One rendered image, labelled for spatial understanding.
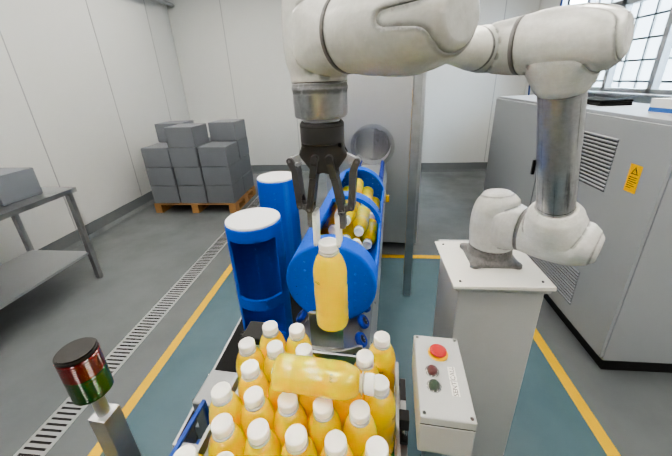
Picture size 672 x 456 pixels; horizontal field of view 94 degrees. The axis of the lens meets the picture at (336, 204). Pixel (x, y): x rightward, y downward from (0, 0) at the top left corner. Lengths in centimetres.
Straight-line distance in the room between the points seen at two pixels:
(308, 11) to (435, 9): 19
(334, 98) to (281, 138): 571
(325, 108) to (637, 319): 222
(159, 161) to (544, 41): 452
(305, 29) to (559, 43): 56
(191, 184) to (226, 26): 298
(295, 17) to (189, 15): 625
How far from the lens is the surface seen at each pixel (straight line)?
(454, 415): 73
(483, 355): 148
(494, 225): 123
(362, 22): 39
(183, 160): 465
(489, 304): 132
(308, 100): 50
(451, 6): 37
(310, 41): 47
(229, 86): 641
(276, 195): 224
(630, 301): 237
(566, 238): 115
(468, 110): 617
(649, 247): 222
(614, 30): 86
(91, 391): 77
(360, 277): 96
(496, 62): 91
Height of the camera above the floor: 168
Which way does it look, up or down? 22 degrees down
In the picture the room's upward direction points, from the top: 2 degrees counter-clockwise
